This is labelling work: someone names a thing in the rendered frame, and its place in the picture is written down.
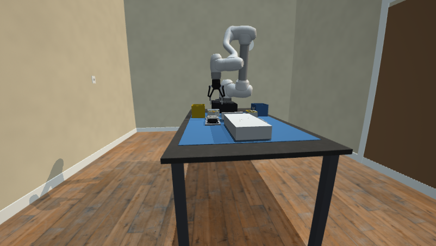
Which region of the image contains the dark blue open bin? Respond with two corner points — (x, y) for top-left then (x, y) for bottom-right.
(251, 103), (269, 116)

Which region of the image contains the yellow open-top bin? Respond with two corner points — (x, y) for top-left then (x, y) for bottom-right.
(191, 104), (205, 118)

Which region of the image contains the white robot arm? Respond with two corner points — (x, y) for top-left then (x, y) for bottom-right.
(210, 26), (256, 103)

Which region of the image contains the blue flat mat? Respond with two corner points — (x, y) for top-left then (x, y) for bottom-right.
(178, 113), (321, 146)

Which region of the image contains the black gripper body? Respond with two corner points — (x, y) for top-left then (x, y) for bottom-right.
(211, 79), (221, 90)

